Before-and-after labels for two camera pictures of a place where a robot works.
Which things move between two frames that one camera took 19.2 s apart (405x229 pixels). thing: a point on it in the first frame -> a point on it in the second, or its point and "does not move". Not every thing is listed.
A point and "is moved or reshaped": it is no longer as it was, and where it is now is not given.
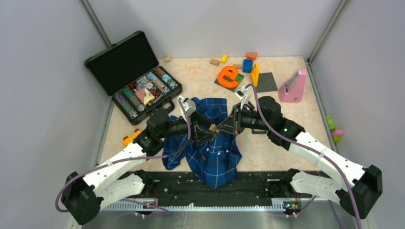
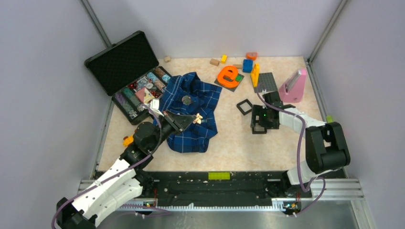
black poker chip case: (129, 71) does not move
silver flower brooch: (212, 128) is moved or reshaped
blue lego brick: (248, 64) does not move
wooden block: (214, 62) does not move
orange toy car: (127, 140) does not move
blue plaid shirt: (217, 161) -> (187, 94)
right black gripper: (228, 125) -> (257, 110)
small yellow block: (224, 59) does not move
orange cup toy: (251, 55) does not move
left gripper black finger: (201, 136) -> (183, 121)
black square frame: (258, 131) does not move
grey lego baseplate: (266, 83) does not move
